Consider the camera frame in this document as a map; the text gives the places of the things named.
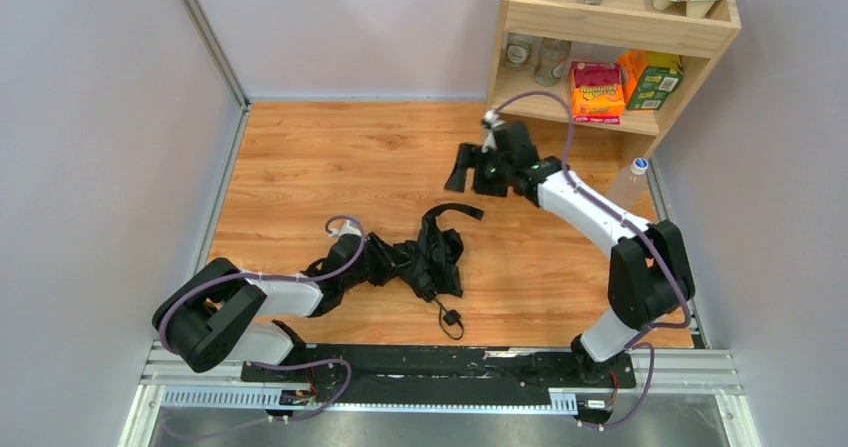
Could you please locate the wooden shelf unit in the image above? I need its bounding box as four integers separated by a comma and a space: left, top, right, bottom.
486, 0, 741, 161

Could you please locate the orange pink sponge box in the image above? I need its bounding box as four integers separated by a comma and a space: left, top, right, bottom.
569, 61, 625, 125

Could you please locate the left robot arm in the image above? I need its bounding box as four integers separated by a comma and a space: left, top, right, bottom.
152, 232, 394, 373

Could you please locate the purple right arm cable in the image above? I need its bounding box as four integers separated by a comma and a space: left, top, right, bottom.
490, 90, 694, 353

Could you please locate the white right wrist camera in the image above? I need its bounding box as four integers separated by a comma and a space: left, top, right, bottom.
481, 109, 504, 152

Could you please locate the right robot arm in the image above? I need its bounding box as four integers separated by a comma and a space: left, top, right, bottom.
444, 120, 696, 383

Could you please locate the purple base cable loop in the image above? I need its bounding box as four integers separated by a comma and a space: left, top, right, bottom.
248, 357, 354, 424

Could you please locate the clear plastic water bottle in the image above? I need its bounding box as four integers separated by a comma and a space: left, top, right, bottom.
605, 157, 650, 210

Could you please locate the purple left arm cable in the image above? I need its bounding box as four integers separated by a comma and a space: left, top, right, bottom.
156, 215, 368, 356

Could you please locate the glass jar left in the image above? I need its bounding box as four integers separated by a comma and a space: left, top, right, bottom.
504, 32, 536, 71

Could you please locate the glass jar right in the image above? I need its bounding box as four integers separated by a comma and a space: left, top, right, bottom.
533, 38, 572, 87

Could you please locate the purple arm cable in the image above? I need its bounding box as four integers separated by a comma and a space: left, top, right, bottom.
490, 90, 694, 353
156, 215, 368, 356

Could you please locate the black folding umbrella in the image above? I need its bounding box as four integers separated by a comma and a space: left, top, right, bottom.
388, 203, 484, 341

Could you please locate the green orange carton box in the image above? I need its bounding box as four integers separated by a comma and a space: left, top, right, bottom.
617, 49, 684, 111

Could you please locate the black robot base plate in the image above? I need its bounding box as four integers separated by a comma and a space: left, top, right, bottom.
240, 344, 636, 406

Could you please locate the glass jar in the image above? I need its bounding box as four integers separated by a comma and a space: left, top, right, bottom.
533, 38, 572, 87
504, 32, 536, 71

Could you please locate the aluminium frame rail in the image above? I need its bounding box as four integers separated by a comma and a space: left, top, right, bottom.
119, 344, 761, 446

